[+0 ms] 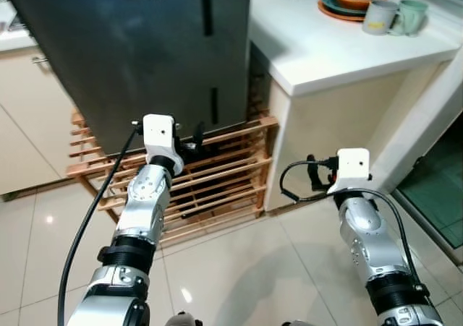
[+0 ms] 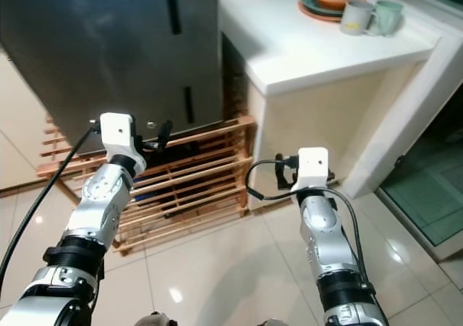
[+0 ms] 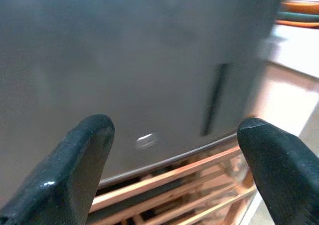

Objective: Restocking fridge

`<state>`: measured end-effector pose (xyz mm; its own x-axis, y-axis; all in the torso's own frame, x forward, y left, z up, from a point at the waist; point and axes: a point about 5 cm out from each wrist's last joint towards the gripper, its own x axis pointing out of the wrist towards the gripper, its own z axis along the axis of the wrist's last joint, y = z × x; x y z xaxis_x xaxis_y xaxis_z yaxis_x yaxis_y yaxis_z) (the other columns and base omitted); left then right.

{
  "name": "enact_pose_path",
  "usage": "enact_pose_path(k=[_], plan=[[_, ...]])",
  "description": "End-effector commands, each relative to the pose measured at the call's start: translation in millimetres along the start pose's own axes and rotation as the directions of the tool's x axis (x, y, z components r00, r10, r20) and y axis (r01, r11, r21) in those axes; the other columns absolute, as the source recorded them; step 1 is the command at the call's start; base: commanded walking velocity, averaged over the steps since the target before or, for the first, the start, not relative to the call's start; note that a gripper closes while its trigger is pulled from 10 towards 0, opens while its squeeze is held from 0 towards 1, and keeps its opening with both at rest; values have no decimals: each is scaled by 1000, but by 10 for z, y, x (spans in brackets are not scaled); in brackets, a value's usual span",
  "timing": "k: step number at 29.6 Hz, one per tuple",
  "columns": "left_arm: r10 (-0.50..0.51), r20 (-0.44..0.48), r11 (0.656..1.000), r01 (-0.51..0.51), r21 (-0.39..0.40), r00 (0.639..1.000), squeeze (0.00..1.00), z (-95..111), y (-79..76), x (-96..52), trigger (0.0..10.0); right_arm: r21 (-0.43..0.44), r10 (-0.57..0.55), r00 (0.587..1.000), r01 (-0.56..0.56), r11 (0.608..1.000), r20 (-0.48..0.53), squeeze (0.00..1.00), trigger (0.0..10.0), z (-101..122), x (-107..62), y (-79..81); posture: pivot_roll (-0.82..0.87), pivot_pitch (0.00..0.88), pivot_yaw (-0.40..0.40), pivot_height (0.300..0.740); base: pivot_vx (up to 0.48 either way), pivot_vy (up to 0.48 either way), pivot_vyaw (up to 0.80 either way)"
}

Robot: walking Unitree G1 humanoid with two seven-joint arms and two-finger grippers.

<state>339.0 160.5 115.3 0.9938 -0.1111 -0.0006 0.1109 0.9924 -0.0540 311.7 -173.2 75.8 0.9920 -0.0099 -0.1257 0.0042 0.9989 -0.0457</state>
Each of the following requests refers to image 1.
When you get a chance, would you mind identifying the green glass sliding door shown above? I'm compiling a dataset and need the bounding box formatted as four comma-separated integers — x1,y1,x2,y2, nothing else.
394,113,463,249

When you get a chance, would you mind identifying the cream kitchen cabinet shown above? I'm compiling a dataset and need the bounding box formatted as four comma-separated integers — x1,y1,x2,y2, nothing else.
0,46,82,197

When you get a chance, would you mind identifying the flat orange plate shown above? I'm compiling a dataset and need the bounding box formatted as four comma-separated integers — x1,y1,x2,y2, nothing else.
317,0,371,23

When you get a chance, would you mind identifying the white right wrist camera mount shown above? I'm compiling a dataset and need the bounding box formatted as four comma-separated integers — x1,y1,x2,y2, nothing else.
327,148,372,197

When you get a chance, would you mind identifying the grey mug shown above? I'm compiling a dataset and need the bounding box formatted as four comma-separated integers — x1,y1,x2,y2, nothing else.
362,0,401,36

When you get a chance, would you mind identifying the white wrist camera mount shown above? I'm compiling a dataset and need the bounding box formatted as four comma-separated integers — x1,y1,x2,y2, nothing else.
142,114,185,169
327,148,372,197

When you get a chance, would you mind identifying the wooden slatted rack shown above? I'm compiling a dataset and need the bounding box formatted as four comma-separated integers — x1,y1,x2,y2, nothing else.
65,111,280,246

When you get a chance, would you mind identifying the pale green mug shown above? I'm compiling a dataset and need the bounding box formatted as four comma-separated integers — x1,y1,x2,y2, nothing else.
391,0,430,37

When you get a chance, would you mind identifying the dark grey fridge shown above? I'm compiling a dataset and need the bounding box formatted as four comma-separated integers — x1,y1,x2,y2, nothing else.
2,0,252,157

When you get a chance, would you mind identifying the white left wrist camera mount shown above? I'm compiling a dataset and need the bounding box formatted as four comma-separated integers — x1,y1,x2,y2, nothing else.
142,114,185,169

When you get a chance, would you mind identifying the teal plate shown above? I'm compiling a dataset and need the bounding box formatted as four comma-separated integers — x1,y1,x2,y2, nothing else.
320,0,370,16

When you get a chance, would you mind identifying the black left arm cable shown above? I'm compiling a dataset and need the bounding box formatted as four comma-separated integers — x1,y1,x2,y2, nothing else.
56,124,143,326

